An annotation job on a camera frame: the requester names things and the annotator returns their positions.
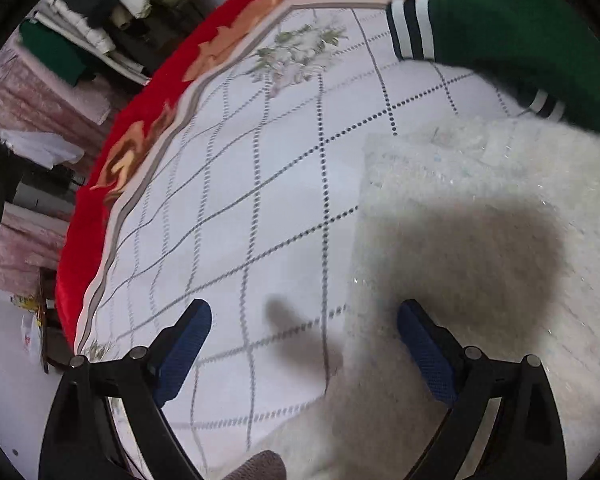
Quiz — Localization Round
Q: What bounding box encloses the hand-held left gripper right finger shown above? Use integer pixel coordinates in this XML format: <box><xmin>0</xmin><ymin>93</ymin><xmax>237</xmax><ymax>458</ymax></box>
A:
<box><xmin>397</xmin><ymin>299</ymin><xmax>567</xmax><ymax>480</ymax></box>

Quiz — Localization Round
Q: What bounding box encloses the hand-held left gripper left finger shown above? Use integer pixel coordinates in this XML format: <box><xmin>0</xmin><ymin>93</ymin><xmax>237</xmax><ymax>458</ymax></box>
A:
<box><xmin>39</xmin><ymin>298</ymin><xmax>213</xmax><ymax>480</ymax></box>

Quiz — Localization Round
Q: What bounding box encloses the white fluffy sweater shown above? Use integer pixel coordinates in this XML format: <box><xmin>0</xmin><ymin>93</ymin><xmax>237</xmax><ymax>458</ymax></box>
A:
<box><xmin>207</xmin><ymin>115</ymin><xmax>600</xmax><ymax>480</ymax></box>

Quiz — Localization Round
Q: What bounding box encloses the pile of folded clothes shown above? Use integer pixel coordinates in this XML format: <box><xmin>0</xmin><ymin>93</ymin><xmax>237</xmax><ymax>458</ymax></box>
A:
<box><xmin>19</xmin><ymin>0</ymin><xmax>216</xmax><ymax>88</ymax></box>

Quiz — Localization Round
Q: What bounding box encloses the beige knit cloth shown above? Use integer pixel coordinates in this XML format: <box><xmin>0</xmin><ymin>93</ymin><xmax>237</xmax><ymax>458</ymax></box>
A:
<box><xmin>215</xmin><ymin>450</ymin><xmax>287</xmax><ymax>480</ymax></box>

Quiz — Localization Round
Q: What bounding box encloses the red floral printed blanket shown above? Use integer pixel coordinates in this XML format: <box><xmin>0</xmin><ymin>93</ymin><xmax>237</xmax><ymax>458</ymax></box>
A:
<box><xmin>55</xmin><ymin>0</ymin><xmax>536</xmax><ymax>480</ymax></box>

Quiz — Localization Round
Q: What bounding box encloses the white plastic bag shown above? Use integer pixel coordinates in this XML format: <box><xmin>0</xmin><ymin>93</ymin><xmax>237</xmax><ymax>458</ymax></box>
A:
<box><xmin>0</xmin><ymin>129</ymin><xmax>86</xmax><ymax>167</ymax></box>

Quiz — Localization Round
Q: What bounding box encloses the pink patterned cloth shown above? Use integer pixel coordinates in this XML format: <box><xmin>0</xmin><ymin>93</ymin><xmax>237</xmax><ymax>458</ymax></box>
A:
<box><xmin>0</xmin><ymin>45</ymin><xmax>113</xmax><ymax>291</ymax></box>

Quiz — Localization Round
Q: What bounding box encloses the green sweater with striped cuffs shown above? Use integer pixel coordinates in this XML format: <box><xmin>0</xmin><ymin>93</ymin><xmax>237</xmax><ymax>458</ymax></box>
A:
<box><xmin>386</xmin><ymin>0</ymin><xmax>600</xmax><ymax>153</ymax></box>

